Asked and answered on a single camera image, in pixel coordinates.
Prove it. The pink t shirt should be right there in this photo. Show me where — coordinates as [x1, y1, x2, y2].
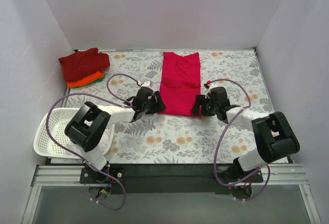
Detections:
[160, 52, 201, 117]

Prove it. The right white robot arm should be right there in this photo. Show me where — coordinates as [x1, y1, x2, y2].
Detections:
[191, 83, 300, 182]

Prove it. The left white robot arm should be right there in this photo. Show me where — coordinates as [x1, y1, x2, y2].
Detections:
[64, 86, 166, 183]

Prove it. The floral tablecloth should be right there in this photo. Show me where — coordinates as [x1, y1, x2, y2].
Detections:
[65, 50, 273, 163]

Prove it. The green folded shirt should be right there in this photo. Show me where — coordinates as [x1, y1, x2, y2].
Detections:
[95, 74, 105, 82]

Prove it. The orange folded shirt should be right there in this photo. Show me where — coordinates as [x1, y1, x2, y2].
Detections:
[66, 71, 104, 88]

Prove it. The white garment in basket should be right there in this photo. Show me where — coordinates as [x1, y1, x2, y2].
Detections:
[98, 129, 113, 155]

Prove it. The dark red folded shirt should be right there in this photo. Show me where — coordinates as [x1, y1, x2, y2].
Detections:
[59, 48, 110, 82]

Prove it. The white plastic laundry basket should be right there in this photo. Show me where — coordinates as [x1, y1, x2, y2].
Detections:
[33, 107, 116, 158]

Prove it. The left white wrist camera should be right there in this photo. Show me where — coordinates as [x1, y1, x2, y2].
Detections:
[137, 80, 153, 89]

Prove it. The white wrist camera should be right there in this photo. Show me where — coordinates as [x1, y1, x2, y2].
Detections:
[137, 80, 153, 89]
[204, 81, 217, 96]

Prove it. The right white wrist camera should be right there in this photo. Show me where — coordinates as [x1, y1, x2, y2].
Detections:
[204, 81, 217, 96]

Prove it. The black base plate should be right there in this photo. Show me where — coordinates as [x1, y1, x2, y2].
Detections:
[79, 164, 264, 196]

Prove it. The aluminium frame rail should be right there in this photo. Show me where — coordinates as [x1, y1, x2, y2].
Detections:
[23, 164, 321, 223]

